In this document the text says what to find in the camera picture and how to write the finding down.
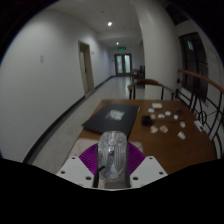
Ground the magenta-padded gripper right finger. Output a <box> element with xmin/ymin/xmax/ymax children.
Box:
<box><xmin>124</xmin><ymin>141</ymin><xmax>168</xmax><ymax>189</ymax></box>

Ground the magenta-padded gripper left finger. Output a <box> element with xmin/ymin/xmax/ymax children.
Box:
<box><xmin>56</xmin><ymin>143</ymin><xmax>101</xmax><ymax>189</ymax></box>

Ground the small black box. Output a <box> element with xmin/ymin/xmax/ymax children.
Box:
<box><xmin>140</xmin><ymin>114</ymin><xmax>153</xmax><ymax>127</ymax></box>

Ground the small white box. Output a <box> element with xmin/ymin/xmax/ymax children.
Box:
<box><xmin>151</xmin><ymin>102</ymin><xmax>164</xmax><ymax>110</ymax></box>

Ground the wooden armchair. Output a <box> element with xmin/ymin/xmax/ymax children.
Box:
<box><xmin>127</xmin><ymin>78</ymin><xmax>176</xmax><ymax>101</ymax></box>

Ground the black railing wooden handrail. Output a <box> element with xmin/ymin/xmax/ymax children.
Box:
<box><xmin>176</xmin><ymin>68</ymin><xmax>224</xmax><ymax>159</ymax></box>

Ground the beige side door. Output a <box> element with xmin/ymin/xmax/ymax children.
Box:
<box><xmin>78</xmin><ymin>40</ymin><xmax>96</xmax><ymax>96</ymax></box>

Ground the glass double door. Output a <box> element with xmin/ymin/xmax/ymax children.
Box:
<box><xmin>114</xmin><ymin>53</ymin><xmax>133</xmax><ymax>76</ymax></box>

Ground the dark framed window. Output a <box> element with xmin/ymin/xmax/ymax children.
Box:
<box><xmin>179</xmin><ymin>32</ymin><xmax>209</xmax><ymax>101</ymax></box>

